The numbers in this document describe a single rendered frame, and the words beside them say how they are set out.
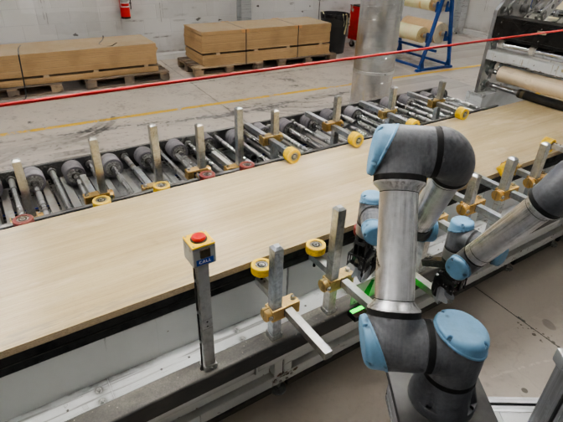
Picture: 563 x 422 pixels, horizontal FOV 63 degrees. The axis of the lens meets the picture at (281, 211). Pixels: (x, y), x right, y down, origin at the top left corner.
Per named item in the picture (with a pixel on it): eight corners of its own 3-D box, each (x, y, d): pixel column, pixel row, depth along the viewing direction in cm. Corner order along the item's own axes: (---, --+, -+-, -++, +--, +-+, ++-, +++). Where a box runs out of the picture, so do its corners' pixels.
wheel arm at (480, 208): (527, 234, 187) (530, 227, 185) (522, 237, 185) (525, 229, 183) (432, 184, 222) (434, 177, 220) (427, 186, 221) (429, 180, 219)
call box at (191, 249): (216, 263, 130) (215, 241, 126) (193, 271, 127) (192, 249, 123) (206, 250, 135) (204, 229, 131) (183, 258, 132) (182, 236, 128)
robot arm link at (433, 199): (493, 117, 99) (430, 218, 142) (441, 115, 100) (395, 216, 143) (500, 162, 94) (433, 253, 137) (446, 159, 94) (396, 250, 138)
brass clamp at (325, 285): (353, 284, 175) (355, 273, 172) (326, 295, 168) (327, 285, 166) (343, 275, 179) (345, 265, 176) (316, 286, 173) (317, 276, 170)
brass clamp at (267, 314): (300, 311, 164) (301, 301, 161) (268, 326, 157) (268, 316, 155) (291, 301, 168) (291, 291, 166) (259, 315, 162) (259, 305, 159)
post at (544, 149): (521, 228, 239) (552, 142, 214) (517, 229, 238) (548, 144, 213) (515, 224, 242) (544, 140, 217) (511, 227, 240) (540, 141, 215)
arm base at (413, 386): (485, 426, 101) (498, 398, 95) (416, 425, 100) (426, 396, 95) (462, 370, 113) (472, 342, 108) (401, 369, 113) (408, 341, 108)
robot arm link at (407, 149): (436, 383, 92) (445, 118, 97) (361, 377, 93) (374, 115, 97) (420, 367, 104) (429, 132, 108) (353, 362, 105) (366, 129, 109)
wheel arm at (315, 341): (332, 358, 146) (333, 349, 144) (323, 362, 144) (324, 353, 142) (262, 282, 177) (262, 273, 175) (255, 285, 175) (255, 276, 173)
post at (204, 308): (217, 367, 154) (210, 260, 130) (204, 373, 151) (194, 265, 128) (212, 357, 157) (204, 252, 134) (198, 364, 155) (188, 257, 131)
